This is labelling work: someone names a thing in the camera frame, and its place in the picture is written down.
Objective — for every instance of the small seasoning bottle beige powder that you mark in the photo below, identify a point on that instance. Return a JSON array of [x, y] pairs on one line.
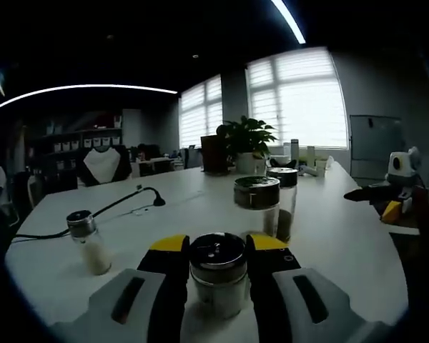
[[80, 223]]

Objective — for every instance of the brown cardboard box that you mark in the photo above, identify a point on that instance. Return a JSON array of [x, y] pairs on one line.
[[212, 153]]

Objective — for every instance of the small seasoning bottle white powder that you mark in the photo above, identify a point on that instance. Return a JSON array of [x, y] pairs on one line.
[[217, 255]]

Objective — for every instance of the tall seasoning bottle pale grains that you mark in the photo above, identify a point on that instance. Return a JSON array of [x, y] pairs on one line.
[[256, 194]]

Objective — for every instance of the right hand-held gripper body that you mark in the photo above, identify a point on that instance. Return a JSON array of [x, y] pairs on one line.
[[411, 160]]

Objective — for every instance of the long ceiling light strip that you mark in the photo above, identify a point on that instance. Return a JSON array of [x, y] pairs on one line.
[[290, 23], [93, 85]]

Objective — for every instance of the wide window with blinds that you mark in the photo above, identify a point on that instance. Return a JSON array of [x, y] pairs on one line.
[[307, 107]]

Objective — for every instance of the white VR controller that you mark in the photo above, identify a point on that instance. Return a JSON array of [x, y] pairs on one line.
[[311, 170]]

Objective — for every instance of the white office desk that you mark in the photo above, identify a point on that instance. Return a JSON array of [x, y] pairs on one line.
[[157, 166]]

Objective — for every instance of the grey glass board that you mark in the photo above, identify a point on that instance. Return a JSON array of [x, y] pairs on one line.
[[375, 143]]

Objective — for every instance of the narrow window with blinds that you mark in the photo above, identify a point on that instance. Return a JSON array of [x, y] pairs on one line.
[[200, 114]]

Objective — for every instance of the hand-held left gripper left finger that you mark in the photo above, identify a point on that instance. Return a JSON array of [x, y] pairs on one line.
[[168, 293]]

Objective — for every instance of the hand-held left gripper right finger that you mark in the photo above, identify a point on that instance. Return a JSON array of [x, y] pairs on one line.
[[268, 293]]

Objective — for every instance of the large potted green plant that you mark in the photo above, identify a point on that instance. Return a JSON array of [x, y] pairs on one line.
[[246, 135]]

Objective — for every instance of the tall seasoning bottle brown grains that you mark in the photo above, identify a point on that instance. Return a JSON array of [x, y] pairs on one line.
[[287, 178]]

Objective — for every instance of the white tall thermos flask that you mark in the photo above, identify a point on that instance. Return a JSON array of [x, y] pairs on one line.
[[294, 153]]

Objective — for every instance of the shelf of white storage bins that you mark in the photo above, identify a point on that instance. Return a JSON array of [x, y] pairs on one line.
[[93, 142]]

